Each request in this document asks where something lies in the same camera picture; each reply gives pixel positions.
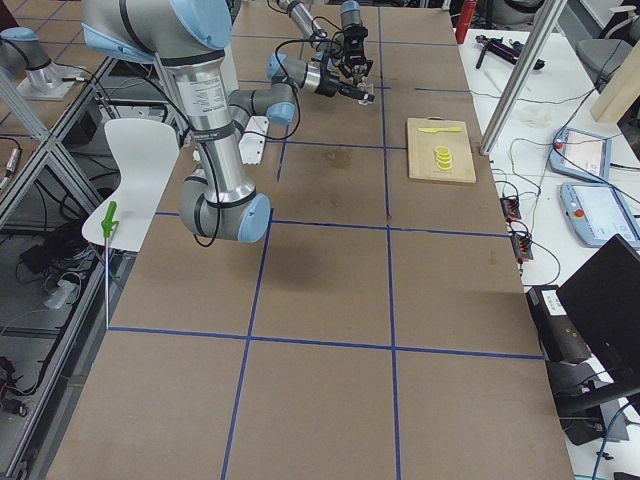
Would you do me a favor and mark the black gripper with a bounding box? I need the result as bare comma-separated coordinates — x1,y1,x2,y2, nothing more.
343,27,374,77
315,60,365,98

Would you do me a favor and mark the clear glass cup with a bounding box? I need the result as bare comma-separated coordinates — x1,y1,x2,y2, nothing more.
358,82,375,106

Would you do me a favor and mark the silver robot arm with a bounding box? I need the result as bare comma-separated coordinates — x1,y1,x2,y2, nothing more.
276,1,373,86
82,1,374,243

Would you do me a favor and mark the yellow plastic knife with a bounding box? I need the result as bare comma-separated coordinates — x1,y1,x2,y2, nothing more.
417,126,462,134

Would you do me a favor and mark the bamboo cutting board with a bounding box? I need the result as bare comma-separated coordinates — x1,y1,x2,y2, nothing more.
406,118,476,184

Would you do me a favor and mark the black hand tool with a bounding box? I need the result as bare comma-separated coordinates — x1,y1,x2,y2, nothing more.
475,35,525,69

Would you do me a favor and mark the white chair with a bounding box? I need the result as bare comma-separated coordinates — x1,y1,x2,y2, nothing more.
82,118,179,252

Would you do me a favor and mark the teach pendant far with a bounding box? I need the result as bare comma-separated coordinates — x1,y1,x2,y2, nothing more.
549,127,612,182

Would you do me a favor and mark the teach pendant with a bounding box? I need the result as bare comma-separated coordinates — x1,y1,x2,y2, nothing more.
559,182,639,250
549,127,612,182

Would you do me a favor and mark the brown table cover paper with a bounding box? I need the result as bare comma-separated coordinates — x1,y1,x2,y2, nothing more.
48,8,573,479

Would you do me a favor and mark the teach pendant near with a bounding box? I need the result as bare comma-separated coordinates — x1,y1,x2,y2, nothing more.
559,182,639,250

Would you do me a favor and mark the green clamp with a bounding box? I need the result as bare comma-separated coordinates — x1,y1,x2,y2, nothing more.
101,201,119,239

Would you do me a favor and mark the black laptop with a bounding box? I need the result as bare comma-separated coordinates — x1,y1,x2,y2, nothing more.
557,234,639,373

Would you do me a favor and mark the black box device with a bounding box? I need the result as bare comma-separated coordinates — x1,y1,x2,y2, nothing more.
526,285,591,365

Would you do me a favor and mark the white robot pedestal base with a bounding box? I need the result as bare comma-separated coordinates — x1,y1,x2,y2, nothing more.
239,116,269,165

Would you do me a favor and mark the aluminium frame post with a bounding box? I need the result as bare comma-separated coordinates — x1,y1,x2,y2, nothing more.
480,0,567,155

